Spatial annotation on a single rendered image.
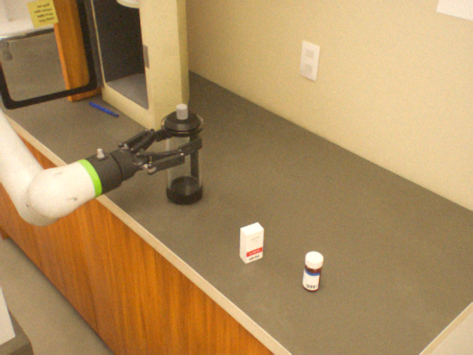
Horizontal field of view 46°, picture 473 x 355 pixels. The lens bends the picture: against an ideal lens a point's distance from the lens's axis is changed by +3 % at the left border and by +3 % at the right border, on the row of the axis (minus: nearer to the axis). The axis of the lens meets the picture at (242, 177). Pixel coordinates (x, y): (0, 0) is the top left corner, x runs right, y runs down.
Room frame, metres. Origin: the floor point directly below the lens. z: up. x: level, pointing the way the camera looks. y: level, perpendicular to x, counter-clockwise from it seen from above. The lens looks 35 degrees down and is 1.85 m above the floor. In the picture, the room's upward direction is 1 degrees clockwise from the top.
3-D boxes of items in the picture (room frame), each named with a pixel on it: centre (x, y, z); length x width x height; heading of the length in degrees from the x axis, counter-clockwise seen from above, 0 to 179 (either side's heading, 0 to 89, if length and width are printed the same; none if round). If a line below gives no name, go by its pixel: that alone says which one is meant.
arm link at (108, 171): (1.05, 0.33, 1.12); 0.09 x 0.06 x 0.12; 44
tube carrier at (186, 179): (1.21, 0.16, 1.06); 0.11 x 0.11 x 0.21
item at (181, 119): (1.21, 0.16, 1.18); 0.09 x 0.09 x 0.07
